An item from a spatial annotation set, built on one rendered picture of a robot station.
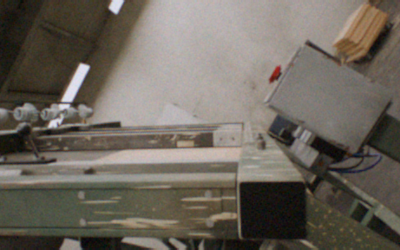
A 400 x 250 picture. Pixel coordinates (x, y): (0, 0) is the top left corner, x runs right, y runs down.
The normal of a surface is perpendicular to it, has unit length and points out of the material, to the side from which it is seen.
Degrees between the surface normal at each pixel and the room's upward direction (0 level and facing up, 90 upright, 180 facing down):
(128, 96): 90
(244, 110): 90
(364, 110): 90
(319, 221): 90
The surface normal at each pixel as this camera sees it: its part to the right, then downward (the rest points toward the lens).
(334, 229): -0.15, 0.06
